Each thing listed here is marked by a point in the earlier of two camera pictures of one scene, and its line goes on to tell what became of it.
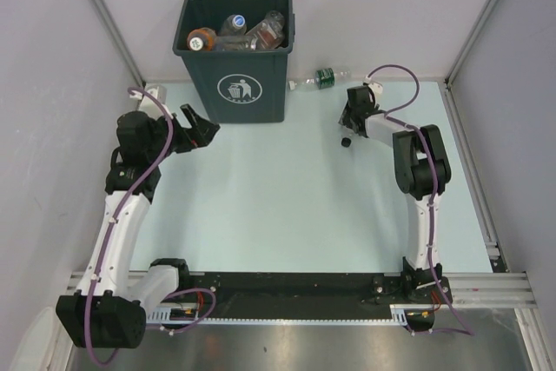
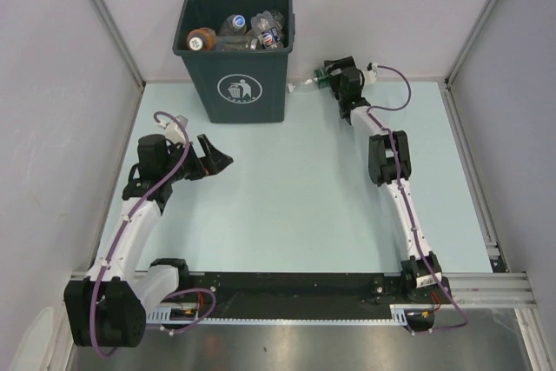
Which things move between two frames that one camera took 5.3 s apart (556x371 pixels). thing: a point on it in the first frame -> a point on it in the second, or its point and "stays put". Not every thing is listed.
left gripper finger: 202,135 -> 215,160
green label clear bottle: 324,78 stays put
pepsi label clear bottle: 346,137 -> 270,38
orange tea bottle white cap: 201,39 stays put
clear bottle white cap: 234,25 stays put
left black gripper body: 160,130 -> 191,168
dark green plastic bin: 235,86 stays put
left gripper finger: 194,119 -> 215,157
